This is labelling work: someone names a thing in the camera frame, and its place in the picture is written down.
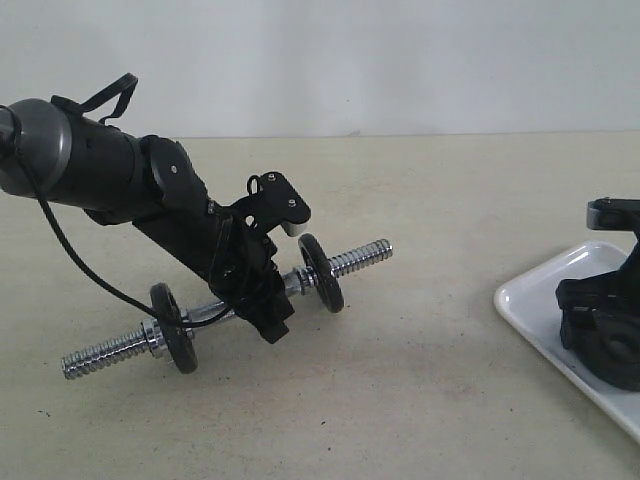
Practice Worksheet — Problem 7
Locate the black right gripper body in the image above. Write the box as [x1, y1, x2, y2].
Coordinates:
[614, 229, 639, 315]

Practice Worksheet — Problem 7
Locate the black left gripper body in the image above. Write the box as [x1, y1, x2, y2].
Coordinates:
[208, 202, 280, 325]

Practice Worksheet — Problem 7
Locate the black weight plate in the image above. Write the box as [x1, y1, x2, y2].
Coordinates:
[150, 283, 198, 374]
[575, 319, 639, 392]

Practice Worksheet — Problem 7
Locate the chrome threaded dumbbell bar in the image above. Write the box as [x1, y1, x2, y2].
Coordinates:
[61, 239, 393, 380]

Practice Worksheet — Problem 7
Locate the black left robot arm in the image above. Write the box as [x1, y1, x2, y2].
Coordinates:
[1, 99, 294, 343]

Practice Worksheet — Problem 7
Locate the white rectangular tray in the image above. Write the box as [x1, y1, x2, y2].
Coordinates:
[493, 240, 639, 441]

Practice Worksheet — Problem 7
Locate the black weight plate far end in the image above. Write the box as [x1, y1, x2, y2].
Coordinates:
[298, 233, 344, 313]

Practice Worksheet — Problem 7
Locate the chrome star collar nut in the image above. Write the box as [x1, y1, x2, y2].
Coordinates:
[141, 318, 172, 362]

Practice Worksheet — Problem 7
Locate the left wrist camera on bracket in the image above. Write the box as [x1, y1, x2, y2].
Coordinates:
[231, 171, 311, 237]

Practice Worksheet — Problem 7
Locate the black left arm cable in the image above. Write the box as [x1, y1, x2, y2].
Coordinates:
[0, 72, 236, 331]

